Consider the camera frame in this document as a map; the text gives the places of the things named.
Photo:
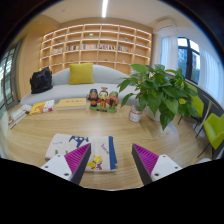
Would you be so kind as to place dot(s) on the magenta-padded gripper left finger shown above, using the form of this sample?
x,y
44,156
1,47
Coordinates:
x,y
57,165

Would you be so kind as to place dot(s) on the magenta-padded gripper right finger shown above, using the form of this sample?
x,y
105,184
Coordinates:
x,y
163,166

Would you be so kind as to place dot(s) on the white cartoon-print towel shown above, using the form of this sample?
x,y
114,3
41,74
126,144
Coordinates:
x,y
100,150

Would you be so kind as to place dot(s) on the small white jar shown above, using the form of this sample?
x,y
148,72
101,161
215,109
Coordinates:
x,y
135,114

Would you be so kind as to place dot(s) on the white book with red spine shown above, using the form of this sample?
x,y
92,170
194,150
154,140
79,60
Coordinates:
x,y
49,105

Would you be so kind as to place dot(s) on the lime green chair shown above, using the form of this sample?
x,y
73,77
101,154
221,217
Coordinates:
x,y
197,105
213,131

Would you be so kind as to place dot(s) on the flat yellow box book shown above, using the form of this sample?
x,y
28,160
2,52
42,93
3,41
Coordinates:
x,y
71,103

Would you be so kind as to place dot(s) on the red and white book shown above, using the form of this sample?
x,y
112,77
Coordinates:
x,y
18,115

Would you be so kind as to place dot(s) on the green potted plant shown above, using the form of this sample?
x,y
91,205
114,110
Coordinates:
x,y
160,91

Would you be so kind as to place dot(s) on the grey curved sofa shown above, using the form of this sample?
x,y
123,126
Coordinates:
x,y
60,90

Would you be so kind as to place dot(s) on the colourful figurine group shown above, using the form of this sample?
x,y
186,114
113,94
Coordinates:
x,y
103,100

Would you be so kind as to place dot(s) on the black bag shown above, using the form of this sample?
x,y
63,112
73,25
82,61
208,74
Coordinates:
x,y
41,80

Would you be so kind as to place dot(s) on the yellow cushion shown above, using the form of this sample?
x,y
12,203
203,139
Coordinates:
x,y
81,73

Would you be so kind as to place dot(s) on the grey-framed glass door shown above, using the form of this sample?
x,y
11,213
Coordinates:
x,y
8,76

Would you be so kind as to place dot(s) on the dark-framed window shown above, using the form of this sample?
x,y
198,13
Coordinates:
x,y
189,58

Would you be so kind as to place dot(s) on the white sheer curtain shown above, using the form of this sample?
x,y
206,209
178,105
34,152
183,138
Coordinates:
x,y
169,53

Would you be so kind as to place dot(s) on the white air conditioner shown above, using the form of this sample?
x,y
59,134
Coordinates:
x,y
165,25

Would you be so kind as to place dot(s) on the long ceiling light strip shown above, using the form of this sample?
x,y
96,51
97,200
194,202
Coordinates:
x,y
105,8

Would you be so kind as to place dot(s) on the wooden wall shelf unit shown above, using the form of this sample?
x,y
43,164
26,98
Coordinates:
x,y
96,43

